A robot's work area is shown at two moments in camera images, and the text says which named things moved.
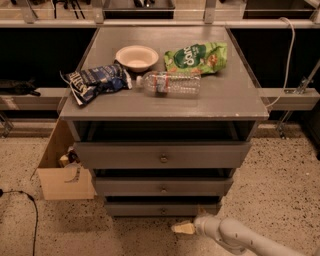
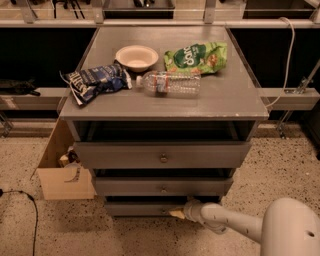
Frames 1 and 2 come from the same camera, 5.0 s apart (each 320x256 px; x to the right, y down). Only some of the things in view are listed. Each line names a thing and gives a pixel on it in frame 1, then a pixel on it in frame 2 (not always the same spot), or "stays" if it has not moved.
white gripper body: [201, 224] -> [191, 209]
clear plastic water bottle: [170, 84] stays
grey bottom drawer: [160, 208] stays
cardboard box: [70, 182] stays
